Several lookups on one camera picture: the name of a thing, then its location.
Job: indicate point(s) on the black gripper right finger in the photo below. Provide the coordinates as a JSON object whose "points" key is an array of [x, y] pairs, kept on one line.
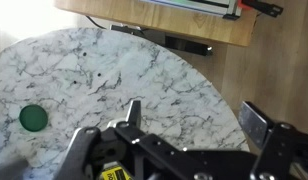
{"points": [[280, 146]]}

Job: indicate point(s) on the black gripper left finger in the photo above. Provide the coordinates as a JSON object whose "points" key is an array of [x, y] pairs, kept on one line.
{"points": [[94, 150]]}

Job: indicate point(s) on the grey translucent plastic cup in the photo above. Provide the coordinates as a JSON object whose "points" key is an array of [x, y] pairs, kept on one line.
{"points": [[9, 169]]}

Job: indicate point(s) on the green round lid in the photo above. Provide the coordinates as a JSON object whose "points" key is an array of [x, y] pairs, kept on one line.
{"points": [[33, 117]]}

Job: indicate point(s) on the black metal desk bar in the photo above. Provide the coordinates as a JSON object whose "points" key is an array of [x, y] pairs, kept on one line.
{"points": [[184, 45]]}

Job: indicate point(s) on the red and black clamp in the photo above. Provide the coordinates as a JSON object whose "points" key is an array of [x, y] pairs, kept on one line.
{"points": [[264, 7]]}

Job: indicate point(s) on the light wooden desk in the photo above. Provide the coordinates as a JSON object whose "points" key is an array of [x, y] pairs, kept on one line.
{"points": [[160, 18]]}

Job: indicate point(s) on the aluminium framed screen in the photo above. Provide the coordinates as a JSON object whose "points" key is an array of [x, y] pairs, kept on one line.
{"points": [[200, 6]]}

